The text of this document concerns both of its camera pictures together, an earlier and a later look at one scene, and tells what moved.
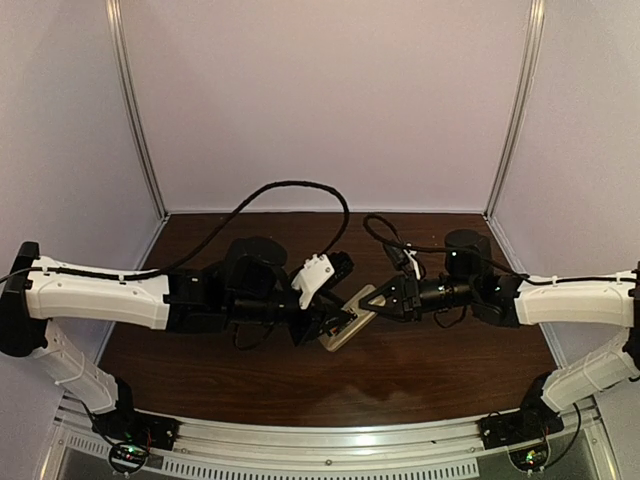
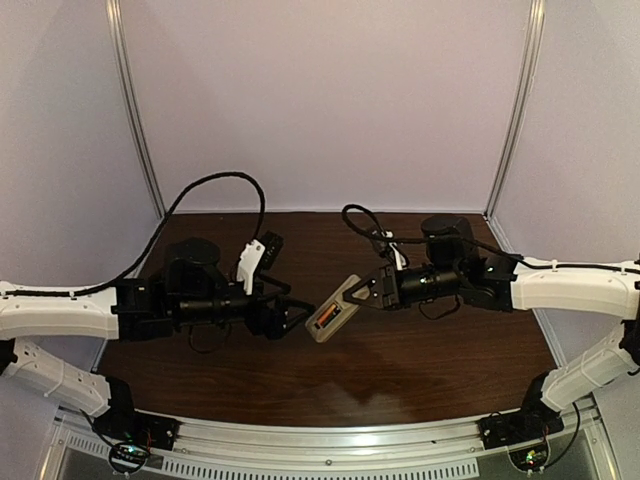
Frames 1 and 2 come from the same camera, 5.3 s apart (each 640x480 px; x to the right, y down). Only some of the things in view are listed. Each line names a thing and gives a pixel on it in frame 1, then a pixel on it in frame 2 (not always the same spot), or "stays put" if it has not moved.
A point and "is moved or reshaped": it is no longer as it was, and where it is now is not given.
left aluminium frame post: x=120 y=55 stays put
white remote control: x=364 y=317 is moved or reshaped
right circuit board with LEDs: x=530 y=458 stays put
